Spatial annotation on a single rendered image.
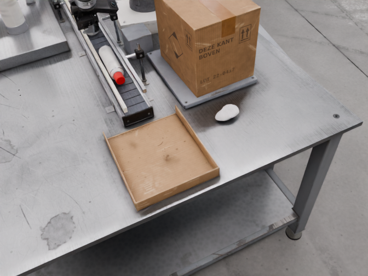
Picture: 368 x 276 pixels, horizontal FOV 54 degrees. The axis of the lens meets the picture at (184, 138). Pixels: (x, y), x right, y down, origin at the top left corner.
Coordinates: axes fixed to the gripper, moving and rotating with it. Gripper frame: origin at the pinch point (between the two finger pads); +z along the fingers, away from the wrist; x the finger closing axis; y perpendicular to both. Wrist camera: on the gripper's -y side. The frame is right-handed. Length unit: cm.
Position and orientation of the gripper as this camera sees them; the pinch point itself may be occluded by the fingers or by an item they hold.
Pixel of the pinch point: (95, 29)
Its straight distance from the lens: 154.4
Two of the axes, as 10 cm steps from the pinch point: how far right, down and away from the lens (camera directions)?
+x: 4.0, 9.0, -1.6
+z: -1.7, 2.5, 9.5
